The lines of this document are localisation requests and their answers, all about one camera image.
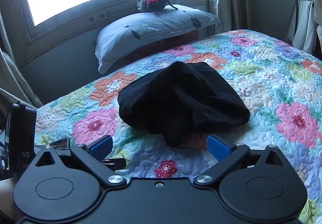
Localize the brown wooden headboard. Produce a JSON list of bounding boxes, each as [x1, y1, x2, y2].
[[126, 32, 200, 64]]

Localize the white hanging towel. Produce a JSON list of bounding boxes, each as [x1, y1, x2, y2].
[[285, 0, 317, 54]]

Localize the grey plush toy red bow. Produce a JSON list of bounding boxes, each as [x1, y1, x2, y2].
[[136, 0, 179, 14]]

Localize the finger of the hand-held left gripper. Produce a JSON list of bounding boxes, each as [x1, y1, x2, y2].
[[50, 137, 71, 150], [101, 158, 127, 172]]

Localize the floral quilted bedspread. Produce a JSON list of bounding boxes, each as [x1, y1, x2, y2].
[[34, 29, 322, 224]]

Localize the white pillow with cat print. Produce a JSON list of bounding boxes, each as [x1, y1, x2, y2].
[[95, 4, 222, 74]]

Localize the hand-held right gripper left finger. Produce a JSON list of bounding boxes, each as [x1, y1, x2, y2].
[[34, 135, 127, 188]]

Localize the black pants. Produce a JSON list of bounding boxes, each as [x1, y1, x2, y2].
[[117, 61, 251, 148]]

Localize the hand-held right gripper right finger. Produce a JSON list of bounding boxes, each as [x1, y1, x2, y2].
[[192, 134, 286, 187]]

